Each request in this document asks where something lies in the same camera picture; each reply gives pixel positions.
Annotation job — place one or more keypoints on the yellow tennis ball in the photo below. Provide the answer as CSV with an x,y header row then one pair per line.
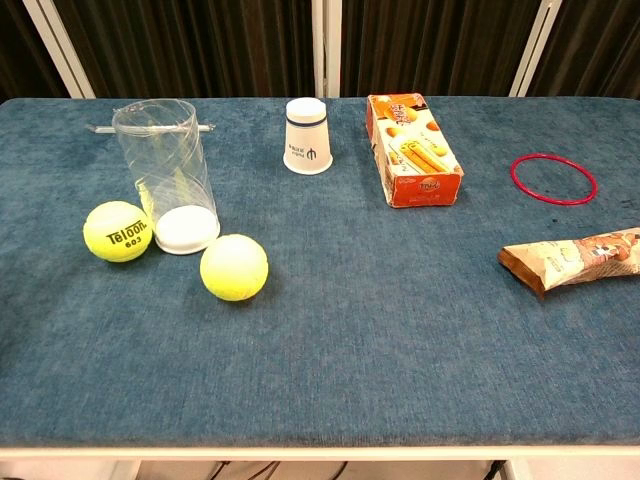
x,y
234,267
115,225

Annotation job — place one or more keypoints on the white paper cup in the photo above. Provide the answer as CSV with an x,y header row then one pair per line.
x,y
307,145

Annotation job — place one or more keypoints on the transparent plastic cup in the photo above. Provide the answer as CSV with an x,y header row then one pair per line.
x,y
185,231

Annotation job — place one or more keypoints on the blue velvet table cloth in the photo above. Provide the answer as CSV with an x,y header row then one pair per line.
x,y
350,325

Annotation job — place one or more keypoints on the orange biscuit box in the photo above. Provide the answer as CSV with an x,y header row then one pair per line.
x,y
415,150

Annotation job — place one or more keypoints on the dark pleated curtain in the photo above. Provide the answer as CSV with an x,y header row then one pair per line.
x,y
600,45
15,50
200,45
435,45

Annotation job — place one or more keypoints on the brown snack bag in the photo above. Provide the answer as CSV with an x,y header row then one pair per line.
x,y
575,260

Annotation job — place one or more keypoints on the white frame post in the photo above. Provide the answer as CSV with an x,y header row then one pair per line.
x,y
56,45
536,50
320,50

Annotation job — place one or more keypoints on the white table frame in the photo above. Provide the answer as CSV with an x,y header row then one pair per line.
x,y
320,453

